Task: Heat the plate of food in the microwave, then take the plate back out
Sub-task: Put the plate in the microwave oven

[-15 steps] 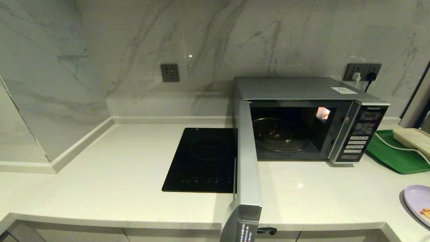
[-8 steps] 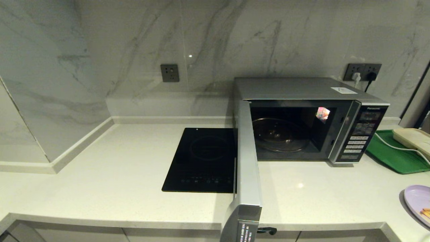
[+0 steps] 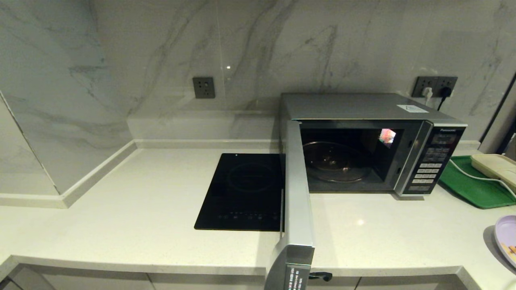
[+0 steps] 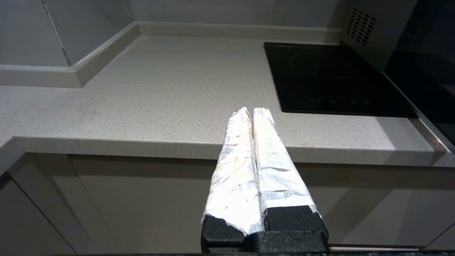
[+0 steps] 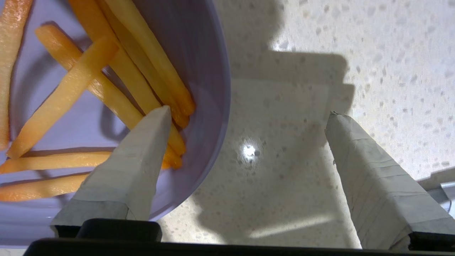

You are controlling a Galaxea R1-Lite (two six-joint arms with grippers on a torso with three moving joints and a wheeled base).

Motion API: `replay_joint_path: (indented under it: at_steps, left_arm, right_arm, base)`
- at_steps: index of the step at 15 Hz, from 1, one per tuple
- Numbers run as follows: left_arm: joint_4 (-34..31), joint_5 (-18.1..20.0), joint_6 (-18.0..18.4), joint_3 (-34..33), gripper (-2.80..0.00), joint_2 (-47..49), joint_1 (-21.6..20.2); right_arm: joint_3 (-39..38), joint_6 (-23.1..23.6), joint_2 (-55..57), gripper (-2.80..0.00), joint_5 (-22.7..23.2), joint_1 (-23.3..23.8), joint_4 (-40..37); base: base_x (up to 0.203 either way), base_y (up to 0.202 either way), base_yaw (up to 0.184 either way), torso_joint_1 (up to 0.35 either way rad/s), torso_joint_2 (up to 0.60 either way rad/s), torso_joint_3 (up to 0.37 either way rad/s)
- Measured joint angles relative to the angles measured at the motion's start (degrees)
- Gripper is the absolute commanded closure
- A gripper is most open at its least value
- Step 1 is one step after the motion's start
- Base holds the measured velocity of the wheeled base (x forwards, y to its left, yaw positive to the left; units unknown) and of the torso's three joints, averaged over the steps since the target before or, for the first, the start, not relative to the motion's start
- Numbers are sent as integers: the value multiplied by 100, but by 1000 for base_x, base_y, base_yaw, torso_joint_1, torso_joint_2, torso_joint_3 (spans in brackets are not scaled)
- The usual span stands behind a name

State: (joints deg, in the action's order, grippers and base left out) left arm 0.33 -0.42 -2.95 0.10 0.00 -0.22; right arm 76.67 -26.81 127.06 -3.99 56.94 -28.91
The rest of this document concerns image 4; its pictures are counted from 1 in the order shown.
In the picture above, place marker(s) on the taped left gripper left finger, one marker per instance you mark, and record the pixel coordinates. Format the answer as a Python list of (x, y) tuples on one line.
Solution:
[(234, 170)]

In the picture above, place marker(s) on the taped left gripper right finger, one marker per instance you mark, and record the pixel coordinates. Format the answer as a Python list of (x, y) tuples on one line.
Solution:
[(277, 170)]

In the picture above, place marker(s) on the microwave door with dark glass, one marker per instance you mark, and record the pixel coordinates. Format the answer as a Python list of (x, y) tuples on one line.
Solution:
[(426, 71)]

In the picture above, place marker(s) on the black induction cooktop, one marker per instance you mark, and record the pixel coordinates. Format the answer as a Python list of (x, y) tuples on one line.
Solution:
[(330, 78)]

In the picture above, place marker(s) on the beige cabinet corner panel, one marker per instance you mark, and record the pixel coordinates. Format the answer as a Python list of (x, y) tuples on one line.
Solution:
[(60, 199)]

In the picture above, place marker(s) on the grey side cabinet door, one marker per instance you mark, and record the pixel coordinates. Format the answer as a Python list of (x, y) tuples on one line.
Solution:
[(25, 227)]

